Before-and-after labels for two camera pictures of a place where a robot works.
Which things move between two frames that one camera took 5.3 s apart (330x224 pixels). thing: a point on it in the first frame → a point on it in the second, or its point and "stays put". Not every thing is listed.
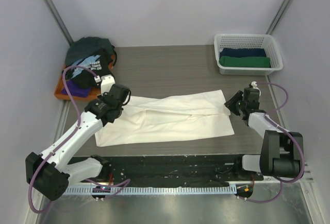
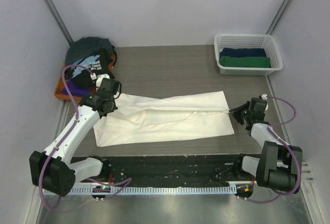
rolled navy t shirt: [242, 52] stays put
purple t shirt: [75, 90] stays put
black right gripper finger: [233, 102] → [241, 109]
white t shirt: [145, 120] stays put
